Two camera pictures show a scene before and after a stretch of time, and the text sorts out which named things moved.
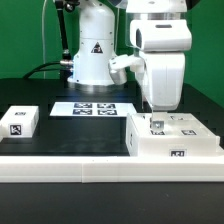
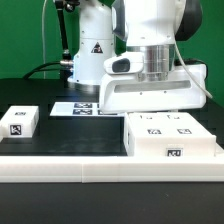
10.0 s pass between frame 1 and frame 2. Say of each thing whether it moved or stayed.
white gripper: moved
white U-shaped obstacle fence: stayed
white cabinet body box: stayed
